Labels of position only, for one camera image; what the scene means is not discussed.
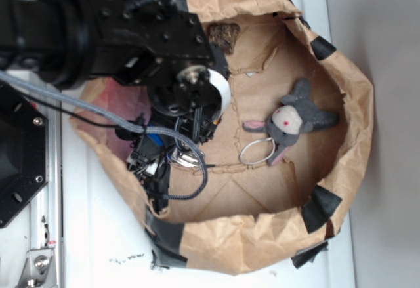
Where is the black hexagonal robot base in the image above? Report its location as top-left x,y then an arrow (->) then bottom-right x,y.
1,83 -> 48,228

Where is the grey plush donkey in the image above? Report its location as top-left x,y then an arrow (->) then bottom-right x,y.
243,78 -> 339,166

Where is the white plastic tray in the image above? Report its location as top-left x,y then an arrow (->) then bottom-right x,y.
62,0 -> 355,287

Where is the brown rock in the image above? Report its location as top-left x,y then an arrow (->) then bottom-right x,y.
209,23 -> 241,55

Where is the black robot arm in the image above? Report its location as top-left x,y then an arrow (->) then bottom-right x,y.
1,0 -> 230,178

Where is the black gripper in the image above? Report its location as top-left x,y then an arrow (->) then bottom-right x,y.
114,66 -> 230,184

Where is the grey braided cable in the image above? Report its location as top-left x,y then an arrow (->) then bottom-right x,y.
0,70 -> 209,201

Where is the brown paper bag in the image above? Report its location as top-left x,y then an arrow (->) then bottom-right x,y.
70,0 -> 374,275

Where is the metal corner bracket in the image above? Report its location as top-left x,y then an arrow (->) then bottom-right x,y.
16,249 -> 58,288

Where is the white elastic loop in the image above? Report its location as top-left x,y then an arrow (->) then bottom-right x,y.
239,137 -> 276,165

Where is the silver keys bunch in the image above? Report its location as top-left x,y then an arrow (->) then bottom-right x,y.
170,147 -> 201,169

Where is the aluminium frame rail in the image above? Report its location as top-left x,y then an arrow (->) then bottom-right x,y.
30,105 -> 64,287

